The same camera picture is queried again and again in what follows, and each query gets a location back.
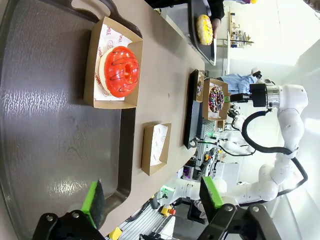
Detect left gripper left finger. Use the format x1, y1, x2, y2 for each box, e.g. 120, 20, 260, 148
32, 179, 106, 240

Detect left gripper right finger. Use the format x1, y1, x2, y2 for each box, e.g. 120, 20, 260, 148
198, 176, 278, 240

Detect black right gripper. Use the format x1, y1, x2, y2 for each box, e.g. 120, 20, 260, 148
224, 83, 268, 108

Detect kraft paper food box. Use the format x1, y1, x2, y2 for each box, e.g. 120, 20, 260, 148
83, 16, 144, 110
202, 78, 232, 122
140, 122, 173, 177
192, 69, 205, 103

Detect chocolate donut coloured sprinkles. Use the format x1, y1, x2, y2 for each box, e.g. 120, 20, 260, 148
208, 85, 225, 113

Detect black baking tray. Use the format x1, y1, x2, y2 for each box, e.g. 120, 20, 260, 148
187, 0, 218, 66

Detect yellow frosted donut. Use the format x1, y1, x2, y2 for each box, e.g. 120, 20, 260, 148
195, 14, 214, 46

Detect red glazed donut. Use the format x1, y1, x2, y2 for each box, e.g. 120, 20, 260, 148
98, 45, 140, 98

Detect black plastic serving tray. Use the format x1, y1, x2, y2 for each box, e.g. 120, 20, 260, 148
183, 69, 205, 150

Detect brown plastic serving tray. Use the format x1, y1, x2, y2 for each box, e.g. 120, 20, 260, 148
0, 0, 145, 240

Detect person's left hand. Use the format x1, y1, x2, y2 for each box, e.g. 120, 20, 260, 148
211, 18, 222, 40

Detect person in blue shirt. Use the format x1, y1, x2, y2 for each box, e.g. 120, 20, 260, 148
221, 66, 263, 95

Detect purple lit device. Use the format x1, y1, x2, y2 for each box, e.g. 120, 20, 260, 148
182, 166, 201, 180

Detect green lit device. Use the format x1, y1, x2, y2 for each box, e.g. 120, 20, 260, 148
161, 184, 176, 200

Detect yellow box red button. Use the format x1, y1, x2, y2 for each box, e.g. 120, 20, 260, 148
161, 204, 177, 218

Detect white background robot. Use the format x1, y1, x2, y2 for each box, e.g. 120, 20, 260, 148
219, 104, 256, 157

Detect white shelf with items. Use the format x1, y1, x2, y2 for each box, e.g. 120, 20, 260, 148
216, 7, 255, 50

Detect aluminium frame stand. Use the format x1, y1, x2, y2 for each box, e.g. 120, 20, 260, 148
117, 197, 176, 240

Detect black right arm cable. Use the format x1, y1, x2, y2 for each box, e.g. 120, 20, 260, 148
241, 108, 309, 198

